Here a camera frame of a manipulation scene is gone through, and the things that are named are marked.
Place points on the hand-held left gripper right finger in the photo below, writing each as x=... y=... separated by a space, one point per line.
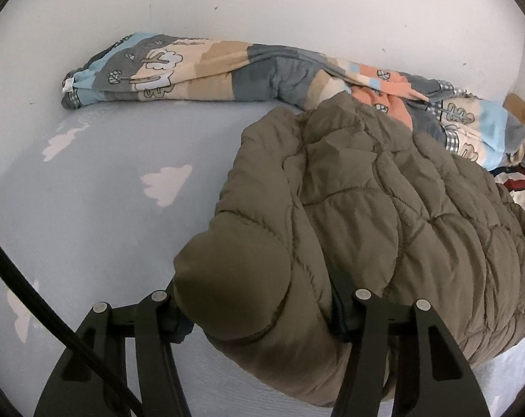
x=340 y=317

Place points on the navy star striped quilt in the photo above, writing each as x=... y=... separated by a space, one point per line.
x=521 y=189

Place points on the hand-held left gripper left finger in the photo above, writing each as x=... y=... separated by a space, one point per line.
x=158 y=334

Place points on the light blue cloud bed sheet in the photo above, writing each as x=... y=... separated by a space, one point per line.
x=114 y=226

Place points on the olive hooded puffer jacket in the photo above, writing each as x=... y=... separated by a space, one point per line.
x=375 y=208

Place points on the tree print patchwork quilt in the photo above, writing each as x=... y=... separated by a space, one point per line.
x=254 y=69

